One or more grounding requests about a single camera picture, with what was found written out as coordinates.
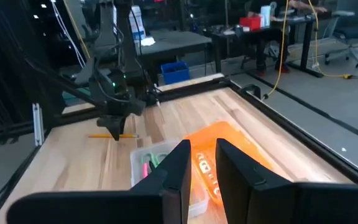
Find grey office chair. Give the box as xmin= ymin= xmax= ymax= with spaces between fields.
xmin=324 ymin=0 xmax=358 ymax=70

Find black work table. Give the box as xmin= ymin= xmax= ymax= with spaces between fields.
xmin=210 ymin=11 xmax=334 ymax=78

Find yellow hanging cable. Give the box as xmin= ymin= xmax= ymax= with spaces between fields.
xmin=62 ymin=0 xmax=92 ymax=60

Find dark grey desk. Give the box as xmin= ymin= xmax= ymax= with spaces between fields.
xmin=135 ymin=29 xmax=213 ymax=85

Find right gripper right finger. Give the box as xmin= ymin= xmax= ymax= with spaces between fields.
xmin=215 ymin=138 xmax=358 ymax=224

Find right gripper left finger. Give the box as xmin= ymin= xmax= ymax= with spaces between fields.
xmin=6 ymin=139 xmax=192 ymax=224

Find white container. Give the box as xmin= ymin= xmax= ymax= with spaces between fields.
xmin=260 ymin=5 xmax=272 ymax=29

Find white blue carton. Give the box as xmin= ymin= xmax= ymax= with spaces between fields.
xmin=128 ymin=5 xmax=146 ymax=41

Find yellow cord with plug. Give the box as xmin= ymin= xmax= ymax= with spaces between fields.
xmin=306 ymin=0 xmax=354 ymax=80

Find clear supply box orange lid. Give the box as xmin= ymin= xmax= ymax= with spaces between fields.
xmin=130 ymin=121 xmax=293 ymax=219

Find red box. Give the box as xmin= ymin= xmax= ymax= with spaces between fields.
xmin=239 ymin=16 xmax=262 ymax=32

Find blue storage bin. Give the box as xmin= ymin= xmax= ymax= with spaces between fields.
xmin=160 ymin=60 xmax=191 ymax=85

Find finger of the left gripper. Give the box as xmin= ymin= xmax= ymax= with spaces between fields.
xmin=96 ymin=115 xmax=116 ymax=140
xmin=114 ymin=115 xmax=127 ymax=141

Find orange pencil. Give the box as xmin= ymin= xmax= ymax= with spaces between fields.
xmin=88 ymin=133 xmax=139 ymax=139

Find yellow extension cord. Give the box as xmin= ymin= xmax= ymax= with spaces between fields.
xmin=262 ymin=0 xmax=290 ymax=101

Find white hanging cable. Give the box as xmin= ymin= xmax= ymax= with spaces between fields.
xmin=50 ymin=0 xmax=86 ymax=68

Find silver bracket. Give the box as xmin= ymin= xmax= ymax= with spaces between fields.
xmin=32 ymin=103 xmax=45 ymax=147

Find green handled scissors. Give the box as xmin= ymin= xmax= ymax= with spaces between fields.
xmin=140 ymin=151 xmax=169 ymax=169

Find white crumpled tissue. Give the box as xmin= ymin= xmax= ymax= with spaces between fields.
xmin=140 ymin=36 xmax=157 ymax=47

